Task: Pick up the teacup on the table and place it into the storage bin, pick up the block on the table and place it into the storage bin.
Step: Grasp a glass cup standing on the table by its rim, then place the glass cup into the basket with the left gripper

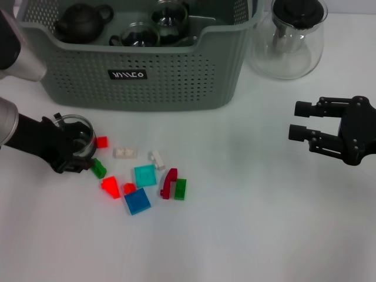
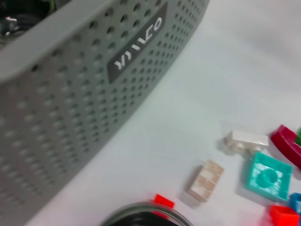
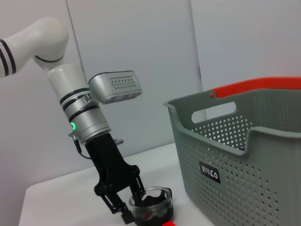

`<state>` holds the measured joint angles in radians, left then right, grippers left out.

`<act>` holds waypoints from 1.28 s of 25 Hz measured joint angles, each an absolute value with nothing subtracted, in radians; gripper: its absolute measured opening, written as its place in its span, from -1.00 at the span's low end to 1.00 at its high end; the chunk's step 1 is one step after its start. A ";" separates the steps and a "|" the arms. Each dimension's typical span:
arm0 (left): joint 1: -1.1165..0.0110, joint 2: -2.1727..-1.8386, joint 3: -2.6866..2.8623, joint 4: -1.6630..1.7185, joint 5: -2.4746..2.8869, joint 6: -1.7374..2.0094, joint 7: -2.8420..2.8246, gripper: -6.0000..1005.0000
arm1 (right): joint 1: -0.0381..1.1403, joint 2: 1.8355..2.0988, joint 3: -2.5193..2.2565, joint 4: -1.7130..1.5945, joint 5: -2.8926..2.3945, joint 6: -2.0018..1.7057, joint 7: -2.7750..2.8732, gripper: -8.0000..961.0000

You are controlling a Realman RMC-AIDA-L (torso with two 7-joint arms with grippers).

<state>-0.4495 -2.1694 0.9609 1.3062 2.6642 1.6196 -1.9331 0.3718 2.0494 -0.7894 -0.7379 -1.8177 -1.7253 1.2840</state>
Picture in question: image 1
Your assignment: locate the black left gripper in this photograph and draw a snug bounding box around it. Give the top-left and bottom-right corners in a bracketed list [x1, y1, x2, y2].
[4, 113, 95, 175]

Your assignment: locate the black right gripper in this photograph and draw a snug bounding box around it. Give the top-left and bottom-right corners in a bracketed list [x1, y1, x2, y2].
[288, 95, 376, 167]

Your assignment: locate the glass teacup with black base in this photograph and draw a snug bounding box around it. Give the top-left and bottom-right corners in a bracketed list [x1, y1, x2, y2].
[53, 113, 97, 161]
[109, 22, 162, 48]
[151, 0, 198, 47]

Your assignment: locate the small green toy brick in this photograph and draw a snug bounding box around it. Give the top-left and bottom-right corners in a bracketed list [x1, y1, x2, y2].
[90, 157, 107, 179]

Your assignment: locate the small white toy block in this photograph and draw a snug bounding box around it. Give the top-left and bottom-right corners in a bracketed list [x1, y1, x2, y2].
[148, 150, 166, 171]

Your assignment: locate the grey-green perforated storage bin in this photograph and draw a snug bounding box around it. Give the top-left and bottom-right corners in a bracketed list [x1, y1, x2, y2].
[16, 0, 265, 112]

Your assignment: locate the white two-stud toy brick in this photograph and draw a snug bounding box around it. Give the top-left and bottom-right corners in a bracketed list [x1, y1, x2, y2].
[113, 146, 139, 159]

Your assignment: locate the red sloped toy brick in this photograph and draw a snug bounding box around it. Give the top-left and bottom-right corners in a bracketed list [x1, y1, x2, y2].
[100, 176, 122, 200]

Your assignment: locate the clear glass carafe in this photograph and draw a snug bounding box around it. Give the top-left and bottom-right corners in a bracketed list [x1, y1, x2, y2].
[251, 0, 329, 80]

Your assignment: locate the teal flat square plate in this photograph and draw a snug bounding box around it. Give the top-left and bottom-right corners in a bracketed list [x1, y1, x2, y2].
[133, 164, 157, 188]

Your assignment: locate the blue flat square plate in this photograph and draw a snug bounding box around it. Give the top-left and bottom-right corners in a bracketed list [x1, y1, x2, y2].
[123, 187, 152, 216]

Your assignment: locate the dark red curved toy piece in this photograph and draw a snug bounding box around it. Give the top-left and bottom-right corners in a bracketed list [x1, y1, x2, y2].
[160, 167, 179, 200]

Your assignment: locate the black carafe lid with strainer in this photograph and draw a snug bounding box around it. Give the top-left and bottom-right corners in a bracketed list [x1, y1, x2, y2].
[271, 0, 329, 53]

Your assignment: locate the long green toy brick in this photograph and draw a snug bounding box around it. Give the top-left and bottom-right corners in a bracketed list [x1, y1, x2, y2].
[173, 178, 188, 201]

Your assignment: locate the black clay teapot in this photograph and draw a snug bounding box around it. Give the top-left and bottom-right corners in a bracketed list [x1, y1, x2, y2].
[55, 2, 115, 44]

